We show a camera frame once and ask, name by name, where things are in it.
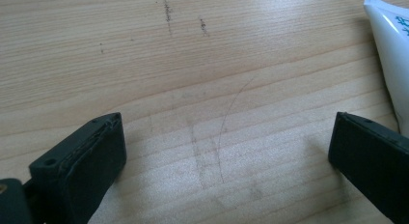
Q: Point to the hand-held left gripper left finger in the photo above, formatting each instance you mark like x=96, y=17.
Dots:
x=80, y=166

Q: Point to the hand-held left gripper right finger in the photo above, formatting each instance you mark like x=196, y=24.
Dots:
x=369, y=159

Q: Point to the white squeeze tube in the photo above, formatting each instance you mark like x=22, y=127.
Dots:
x=390, y=56

